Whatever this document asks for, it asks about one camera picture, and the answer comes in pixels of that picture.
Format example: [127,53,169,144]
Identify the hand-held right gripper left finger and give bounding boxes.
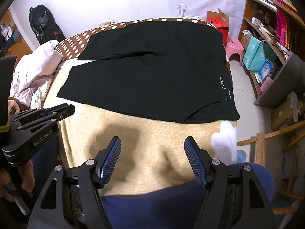
[27,136,122,229]

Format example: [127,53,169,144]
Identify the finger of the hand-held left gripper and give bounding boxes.
[31,103,76,115]
[11,113,69,134]

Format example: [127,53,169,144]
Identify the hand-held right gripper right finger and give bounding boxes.
[184,136,278,229]

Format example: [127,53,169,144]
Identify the black pants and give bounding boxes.
[57,20,240,124]

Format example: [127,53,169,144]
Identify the person's left hand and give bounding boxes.
[0,161,35,202]

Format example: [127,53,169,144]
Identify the brown plush cloth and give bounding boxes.
[8,97,29,115]

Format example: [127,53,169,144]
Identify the brown polka-dot fleece blanket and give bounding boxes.
[40,17,239,196]

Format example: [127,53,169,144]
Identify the light blue basin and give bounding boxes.
[237,149,247,166]

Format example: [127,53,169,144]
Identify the pale pink quilt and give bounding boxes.
[10,40,63,110]

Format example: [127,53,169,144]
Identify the person's navy trousers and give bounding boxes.
[31,131,274,229]

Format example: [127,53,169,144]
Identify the wooden door with hung clothes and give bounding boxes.
[0,10,32,58]

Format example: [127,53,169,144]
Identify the black backpack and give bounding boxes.
[29,4,67,45]

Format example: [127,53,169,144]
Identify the brown cardboard box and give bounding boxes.
[272,100,305,131]

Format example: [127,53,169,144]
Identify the crumpled white bag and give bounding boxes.
[287,92,302,122]

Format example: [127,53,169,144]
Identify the blue carton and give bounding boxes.
[258,60,278,81]

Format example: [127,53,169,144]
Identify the pink plastic stool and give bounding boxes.
[225,35,246,66]

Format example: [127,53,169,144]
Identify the wooden shelf unit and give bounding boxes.
[238,0,305,107]

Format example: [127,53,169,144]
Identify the teal paper shopping bag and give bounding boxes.
[242,36,277,72]

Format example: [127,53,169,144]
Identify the red cardboard box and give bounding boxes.
[206,9,230,41]

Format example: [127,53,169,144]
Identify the white plastic bag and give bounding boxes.
[176,3,200,19]

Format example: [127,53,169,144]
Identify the pink striped cloth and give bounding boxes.
[275,5,301,50]

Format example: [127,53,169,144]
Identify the wooden frame rack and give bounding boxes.
[237,124,305,215]

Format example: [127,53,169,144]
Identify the beige wall socket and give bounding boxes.
[99,19,119,27]

